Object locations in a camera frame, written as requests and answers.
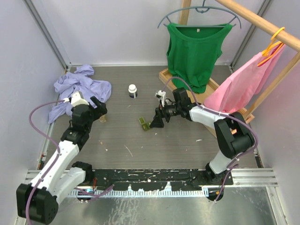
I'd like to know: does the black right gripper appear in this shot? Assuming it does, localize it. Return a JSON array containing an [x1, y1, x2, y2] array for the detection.
[[150, 99, 181, 128]]

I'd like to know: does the clear pill bottle orange cap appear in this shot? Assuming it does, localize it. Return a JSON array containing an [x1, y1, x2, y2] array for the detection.
[[99, 114, 107, 123]]

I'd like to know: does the green pill organizer box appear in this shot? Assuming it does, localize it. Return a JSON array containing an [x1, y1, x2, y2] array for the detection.
[[138, 117, 151, 131]]

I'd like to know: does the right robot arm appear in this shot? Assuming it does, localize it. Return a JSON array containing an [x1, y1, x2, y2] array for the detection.
[[150, 88, 255, 185]]

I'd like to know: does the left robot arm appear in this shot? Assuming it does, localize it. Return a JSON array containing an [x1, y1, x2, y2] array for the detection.
[[16, 92, 107, 225]]

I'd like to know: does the lavender crumpled shirt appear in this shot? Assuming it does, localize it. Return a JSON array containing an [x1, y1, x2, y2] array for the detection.
[[48, 64, 112, 124]]

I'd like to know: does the white capped dark pill bottle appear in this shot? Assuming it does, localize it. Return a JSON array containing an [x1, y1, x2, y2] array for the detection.
[[128, 84, 137, 98]]

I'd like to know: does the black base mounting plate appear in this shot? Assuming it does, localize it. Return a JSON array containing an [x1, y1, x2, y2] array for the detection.
[[77, 169, 226, 191]]

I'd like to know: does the green tank top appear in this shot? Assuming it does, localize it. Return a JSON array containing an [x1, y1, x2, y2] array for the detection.
[[166, 23, 233, 94]]

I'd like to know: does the pink shirt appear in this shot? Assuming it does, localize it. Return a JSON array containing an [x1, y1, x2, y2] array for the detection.
[[203, 45, 285, 113]]

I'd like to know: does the wooden clothes rack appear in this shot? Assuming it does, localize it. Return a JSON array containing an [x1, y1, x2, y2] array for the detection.
[[158, 0, 300, 141]]

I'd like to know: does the grey clothes hanger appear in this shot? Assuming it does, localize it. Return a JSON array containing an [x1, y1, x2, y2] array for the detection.
[[157, 0, 242, 29]]

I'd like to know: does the yellow clothes hanger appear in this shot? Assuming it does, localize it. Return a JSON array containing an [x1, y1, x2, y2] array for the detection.
[[257, 27, 285, 67]]

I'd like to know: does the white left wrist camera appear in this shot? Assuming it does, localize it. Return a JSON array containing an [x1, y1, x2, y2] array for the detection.
[[63, 91, 89, 107]]

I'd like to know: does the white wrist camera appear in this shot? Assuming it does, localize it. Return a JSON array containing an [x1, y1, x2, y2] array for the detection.
[[155, 90, 166, 107], [63, 91, 89, 107]]

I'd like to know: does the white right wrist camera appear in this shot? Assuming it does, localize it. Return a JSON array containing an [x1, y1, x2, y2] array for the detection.
[[155, 90, 166, 107]]

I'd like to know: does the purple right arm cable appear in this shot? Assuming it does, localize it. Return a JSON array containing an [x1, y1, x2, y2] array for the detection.
[[160, 76, 260, 202]]

